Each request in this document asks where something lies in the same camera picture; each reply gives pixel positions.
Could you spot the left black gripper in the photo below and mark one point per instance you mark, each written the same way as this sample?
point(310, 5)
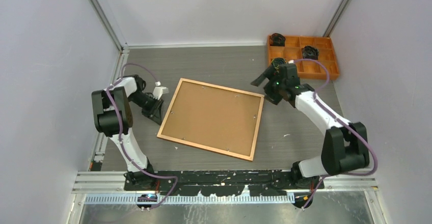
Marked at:
point(154, 113)

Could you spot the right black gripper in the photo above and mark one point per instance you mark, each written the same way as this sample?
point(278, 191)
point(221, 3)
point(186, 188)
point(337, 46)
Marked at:
point(271, 74)

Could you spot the orange wooden picture frame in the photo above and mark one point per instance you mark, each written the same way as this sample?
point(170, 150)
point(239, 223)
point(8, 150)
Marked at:
point(256, 134)

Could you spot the brown cardboard backing board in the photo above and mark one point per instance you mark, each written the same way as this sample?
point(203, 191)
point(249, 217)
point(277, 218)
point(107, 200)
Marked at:
point(212, 114)

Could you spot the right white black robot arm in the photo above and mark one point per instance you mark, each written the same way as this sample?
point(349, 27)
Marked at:
point(344, 147)

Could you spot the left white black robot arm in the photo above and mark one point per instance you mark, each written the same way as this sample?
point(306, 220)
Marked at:
point(113, 117)

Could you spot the orange compartment tray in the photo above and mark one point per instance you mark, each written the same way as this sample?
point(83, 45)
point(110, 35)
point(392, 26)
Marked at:
point(291, 48)

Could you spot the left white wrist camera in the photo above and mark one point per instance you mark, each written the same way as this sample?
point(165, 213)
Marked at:
point(159, 90)

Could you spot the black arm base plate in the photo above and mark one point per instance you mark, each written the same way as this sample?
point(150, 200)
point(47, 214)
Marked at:
point(222, 183)

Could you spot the aluminium rail front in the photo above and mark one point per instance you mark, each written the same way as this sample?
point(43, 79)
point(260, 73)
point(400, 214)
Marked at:
point(101, 182)

